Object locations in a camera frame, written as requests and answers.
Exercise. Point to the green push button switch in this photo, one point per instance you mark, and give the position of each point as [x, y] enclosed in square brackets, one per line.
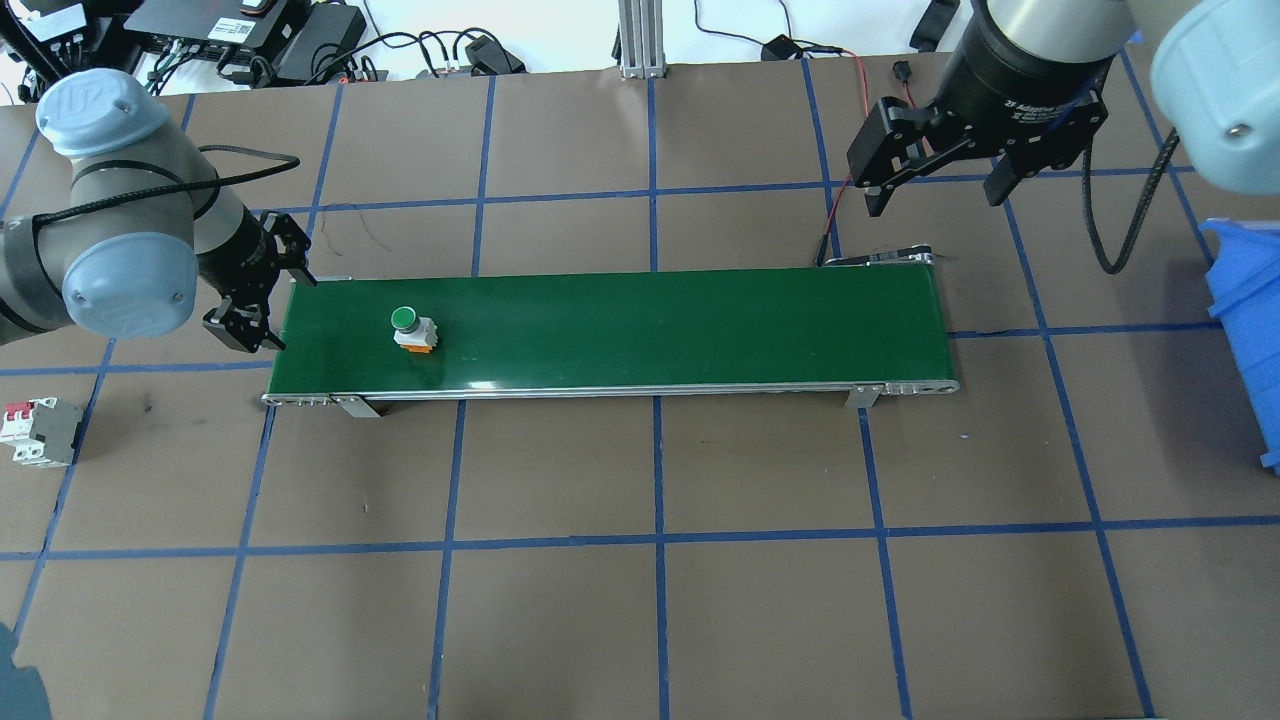
[404, 320]

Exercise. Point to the small black connector plug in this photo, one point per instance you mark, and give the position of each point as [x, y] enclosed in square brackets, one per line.
[900, 72]

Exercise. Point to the black oblong object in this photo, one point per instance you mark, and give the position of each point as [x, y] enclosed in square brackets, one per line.
[935, 25]

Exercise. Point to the small black power adapter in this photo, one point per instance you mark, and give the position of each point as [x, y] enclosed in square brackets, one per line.
[780, 47]

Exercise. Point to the large black power brick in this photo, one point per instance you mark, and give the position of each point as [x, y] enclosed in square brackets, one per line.
[320, 42]

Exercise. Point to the white red circuit breaker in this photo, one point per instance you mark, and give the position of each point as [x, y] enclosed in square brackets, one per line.
[50, 430]

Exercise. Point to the black power strip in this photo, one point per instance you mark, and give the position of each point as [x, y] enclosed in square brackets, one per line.
[430, 73]

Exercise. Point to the black box with white label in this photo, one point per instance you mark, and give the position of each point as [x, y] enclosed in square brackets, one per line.
[210, 25]

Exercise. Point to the blue plastic bin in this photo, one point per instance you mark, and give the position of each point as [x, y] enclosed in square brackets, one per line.
[1250, 330]

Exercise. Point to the black laptop with red logo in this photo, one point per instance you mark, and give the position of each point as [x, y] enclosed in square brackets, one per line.
[60, 30]

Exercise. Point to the green conveyor belt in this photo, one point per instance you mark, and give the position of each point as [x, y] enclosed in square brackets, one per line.
[650, 330]

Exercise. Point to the aluminium profile post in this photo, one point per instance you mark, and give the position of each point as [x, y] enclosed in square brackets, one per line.
[640, 40]

